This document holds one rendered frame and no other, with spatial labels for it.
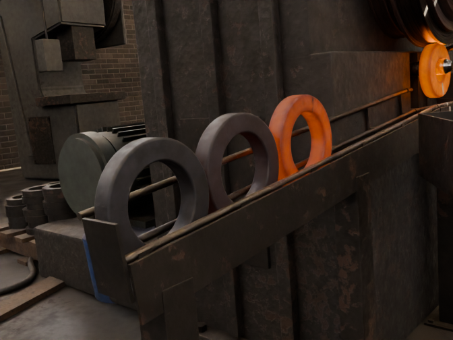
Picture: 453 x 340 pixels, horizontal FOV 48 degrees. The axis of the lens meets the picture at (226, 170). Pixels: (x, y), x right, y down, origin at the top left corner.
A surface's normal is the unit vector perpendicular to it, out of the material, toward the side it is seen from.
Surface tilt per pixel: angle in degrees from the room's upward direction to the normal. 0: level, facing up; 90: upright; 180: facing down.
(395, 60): 90
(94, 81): 90
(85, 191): 90
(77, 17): 92
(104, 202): 77
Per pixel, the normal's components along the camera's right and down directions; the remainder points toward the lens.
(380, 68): 0.74, 0.04
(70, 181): -0.66, 0.17
